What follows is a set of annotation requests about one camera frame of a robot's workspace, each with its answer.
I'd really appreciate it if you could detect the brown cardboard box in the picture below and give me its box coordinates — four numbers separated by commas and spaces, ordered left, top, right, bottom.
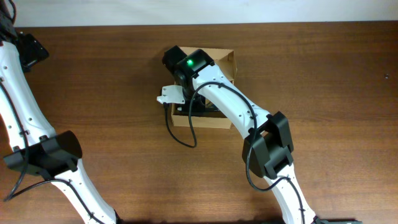
171, 48, 237, 129

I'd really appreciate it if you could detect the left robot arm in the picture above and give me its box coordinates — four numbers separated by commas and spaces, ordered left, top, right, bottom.
1, 1, 122, 224

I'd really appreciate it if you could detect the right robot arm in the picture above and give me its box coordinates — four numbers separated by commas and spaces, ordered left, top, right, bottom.
157, 45, 320, 223

